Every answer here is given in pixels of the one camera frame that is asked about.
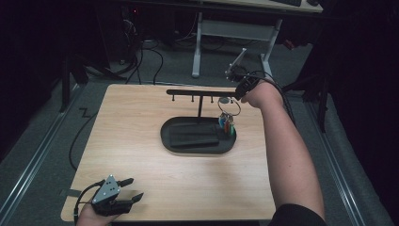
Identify white-legged desk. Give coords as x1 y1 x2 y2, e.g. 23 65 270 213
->
191 0 324 79

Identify person's right hand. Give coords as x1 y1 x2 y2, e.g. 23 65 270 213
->
240 79 285 109

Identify black floor cables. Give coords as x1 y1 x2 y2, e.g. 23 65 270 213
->
124 39 165 86

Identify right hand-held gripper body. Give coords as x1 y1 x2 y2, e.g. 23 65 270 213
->
225 47 262 88

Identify black tape strip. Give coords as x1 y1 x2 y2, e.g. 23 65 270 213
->
59 188 83 198

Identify key bunch with coloured caps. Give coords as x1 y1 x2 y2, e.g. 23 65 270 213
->
217 96 243 137

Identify dark computer tower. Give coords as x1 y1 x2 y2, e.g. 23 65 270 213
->
120 6 144 64

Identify hand-held gripper cable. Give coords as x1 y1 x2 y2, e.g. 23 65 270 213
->
72 179 106 225
244 70 297 125

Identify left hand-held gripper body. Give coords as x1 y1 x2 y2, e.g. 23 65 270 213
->
90 174 135 218

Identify dark keyboard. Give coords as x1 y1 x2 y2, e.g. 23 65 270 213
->
272 0 303 8

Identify person's left hand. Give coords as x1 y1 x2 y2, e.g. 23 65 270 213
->
75 202 121 226

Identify person's black sleeve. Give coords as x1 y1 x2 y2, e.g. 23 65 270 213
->
268 203 327 226

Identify right hand-held gripper cable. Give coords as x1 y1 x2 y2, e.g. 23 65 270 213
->
244 70 297 125

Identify left hand-held gripper cable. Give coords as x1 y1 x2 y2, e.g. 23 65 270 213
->
72 179 106 225

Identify metal floor rail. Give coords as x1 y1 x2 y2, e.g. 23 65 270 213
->
304 100 369 226
0 84 87 218

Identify dark metal stand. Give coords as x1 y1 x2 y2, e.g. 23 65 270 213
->
59 53 126 113
281 70 334 134

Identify long black floor cable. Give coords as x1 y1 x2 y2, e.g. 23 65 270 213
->
69 107 99 172

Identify black key rack tray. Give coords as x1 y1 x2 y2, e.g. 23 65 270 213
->
159 89 240 155

